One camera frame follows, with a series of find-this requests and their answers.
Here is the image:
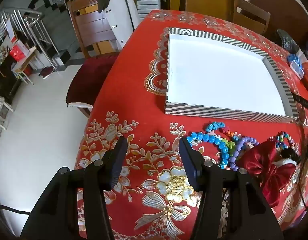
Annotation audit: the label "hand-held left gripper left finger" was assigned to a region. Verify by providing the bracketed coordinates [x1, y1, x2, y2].
[20, 136, 128, 240]

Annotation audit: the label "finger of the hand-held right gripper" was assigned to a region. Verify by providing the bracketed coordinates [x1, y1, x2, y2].
[291, 92, 308, 117]

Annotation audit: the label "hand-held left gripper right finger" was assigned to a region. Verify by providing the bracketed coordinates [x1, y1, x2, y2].
[178, 137, 284, 240]

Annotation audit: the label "blue bead bracelet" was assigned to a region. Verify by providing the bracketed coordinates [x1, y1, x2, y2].
[188, 131, 231, 169]

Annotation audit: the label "purple bead bracelet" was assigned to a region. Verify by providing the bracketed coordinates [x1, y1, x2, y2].
[228, 135, 259, 170]

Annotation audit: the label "black scrunchie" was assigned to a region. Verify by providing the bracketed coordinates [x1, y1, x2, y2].
[280, 147, 301, 164]

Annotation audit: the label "white fluffy scrunchie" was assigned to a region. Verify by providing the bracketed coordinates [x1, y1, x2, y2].
[271, 159, 298, 168]

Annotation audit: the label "red velvet hair bow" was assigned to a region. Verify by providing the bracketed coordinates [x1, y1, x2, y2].
[238, 141, 298, 208]

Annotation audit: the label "striped shallow box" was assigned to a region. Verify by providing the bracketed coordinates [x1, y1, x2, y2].
[165, 27, 300, 123]

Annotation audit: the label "blue and white package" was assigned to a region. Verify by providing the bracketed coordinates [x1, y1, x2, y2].
[286, 53, 304, 79]

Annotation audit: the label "black plastic bag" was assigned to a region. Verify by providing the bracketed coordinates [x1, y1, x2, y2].
[275, 29, 301, 53]

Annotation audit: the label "red floral tablecloth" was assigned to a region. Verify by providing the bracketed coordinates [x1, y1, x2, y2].
[74, 9, 308, 240]

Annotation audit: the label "maroon seat cushion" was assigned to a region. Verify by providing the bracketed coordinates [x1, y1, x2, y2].
[66, 55, 119, 109]

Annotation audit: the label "round brown table top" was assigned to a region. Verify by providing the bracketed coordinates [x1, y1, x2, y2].
[248, 0, 308, 43]

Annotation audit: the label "wooden open-back chair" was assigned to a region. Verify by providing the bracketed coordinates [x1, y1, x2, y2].
[231, 0, 271, 35]

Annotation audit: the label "red slippers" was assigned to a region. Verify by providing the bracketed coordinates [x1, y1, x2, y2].
[39, 66, 56, 80]

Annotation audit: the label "white chair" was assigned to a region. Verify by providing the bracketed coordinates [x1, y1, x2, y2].
[0, 90, 14, 130]

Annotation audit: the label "wooden slat-back chair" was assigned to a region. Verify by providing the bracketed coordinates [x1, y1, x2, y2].
[67, 0, 119, 58]

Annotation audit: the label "small white side table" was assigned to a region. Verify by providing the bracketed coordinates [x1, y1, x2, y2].
[11, 46, 41, 85]

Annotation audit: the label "leaning wooden boards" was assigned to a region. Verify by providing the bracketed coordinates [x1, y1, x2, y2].
[169, 0, 233, 22]

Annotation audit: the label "red box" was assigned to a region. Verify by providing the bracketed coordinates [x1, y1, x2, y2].
[9, 41, 29, 60]

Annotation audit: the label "white jacket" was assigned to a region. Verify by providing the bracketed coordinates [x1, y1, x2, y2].
[98, 0, 141, 53]

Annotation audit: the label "mixed colour round bead bracelet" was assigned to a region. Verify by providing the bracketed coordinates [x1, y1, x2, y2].
[269, 131, 296, 149]

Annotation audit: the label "rainbow flower bead bracelet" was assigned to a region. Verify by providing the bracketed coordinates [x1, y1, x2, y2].
[219, 129, 242, 153]

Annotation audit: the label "black cable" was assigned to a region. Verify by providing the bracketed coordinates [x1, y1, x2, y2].
[0, 204, 32, 215]

